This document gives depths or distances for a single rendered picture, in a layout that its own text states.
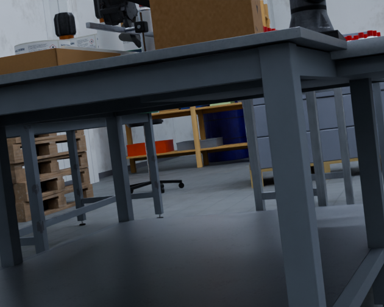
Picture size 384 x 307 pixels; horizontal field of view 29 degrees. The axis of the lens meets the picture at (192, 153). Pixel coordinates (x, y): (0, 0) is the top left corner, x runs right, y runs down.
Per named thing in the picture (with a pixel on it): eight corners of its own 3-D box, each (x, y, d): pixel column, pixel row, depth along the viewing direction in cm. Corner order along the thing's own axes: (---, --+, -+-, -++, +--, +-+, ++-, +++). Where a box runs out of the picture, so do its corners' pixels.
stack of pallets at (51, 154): (13, 206, 794) (0, 112, 790) (96, 198, 766) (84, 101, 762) (-71, 230, 657) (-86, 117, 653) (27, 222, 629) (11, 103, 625)
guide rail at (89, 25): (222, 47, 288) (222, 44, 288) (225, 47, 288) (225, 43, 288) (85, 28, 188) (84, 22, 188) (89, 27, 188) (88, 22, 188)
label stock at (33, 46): (60, 79, 260) (55, 38, 259) (8, 87, 265) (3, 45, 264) (83, 80, 279) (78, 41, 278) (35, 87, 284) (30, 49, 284)
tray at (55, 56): (32, 83, 193) (30, 67, 193) (122, 69, 183) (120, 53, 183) (-44, 83, 165) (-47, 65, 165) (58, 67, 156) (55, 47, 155)
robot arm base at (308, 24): (291, 44, 253) (289, 14, 253) (336, 38, 249) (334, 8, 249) (284, 39, 239) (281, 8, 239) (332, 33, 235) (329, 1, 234)
